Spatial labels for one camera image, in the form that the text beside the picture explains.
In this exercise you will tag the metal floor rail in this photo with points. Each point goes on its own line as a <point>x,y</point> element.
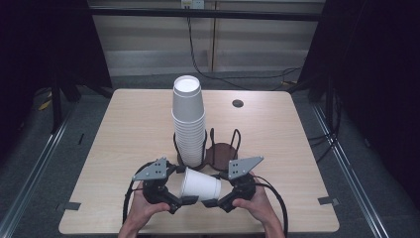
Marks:
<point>33,178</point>
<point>350,172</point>

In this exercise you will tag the white wall socket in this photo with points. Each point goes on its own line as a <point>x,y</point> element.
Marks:
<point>192,4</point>

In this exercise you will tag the person's right hand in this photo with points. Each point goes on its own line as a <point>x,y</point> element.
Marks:
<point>256,205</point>

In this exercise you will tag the single white paper cup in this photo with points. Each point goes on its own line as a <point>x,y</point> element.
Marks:
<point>199,185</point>

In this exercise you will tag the stack of white paper cups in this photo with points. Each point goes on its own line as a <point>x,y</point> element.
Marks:
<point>188,132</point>

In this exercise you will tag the grey tape piece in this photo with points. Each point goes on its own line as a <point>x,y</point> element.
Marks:
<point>68,206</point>
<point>328,201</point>

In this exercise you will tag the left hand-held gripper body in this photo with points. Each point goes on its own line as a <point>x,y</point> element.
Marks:
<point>157,185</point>

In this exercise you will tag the person's left hand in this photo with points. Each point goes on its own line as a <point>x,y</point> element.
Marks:
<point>145,210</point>

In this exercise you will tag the black metal stand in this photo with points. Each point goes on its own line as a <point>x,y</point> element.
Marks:
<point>56,105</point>
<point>329,105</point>

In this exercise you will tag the black curtain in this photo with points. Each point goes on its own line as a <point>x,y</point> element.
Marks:
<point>46,43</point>
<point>373,66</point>

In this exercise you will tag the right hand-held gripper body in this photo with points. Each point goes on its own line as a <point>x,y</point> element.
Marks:
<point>242,185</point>

